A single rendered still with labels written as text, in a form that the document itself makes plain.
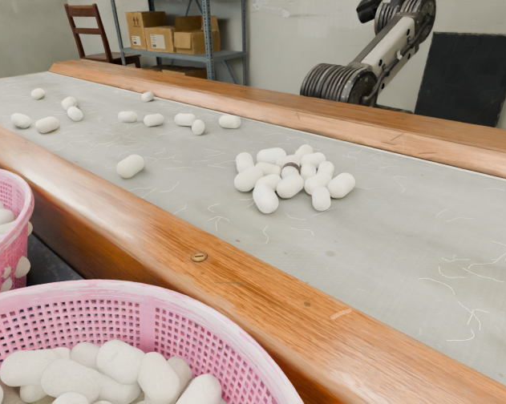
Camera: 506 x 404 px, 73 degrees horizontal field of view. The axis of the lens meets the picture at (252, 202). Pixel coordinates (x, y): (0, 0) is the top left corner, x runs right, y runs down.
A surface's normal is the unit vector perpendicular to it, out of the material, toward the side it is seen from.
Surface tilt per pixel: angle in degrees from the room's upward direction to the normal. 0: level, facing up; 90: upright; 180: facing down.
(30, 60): 90
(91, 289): 75
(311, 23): 90
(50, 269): 0
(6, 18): 90
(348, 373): 0
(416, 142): 45
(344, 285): 0
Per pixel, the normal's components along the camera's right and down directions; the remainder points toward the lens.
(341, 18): -0.61, 0.40
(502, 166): -0.46, -0.33
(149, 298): -0.27, 0.25
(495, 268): -0.01, -0.86
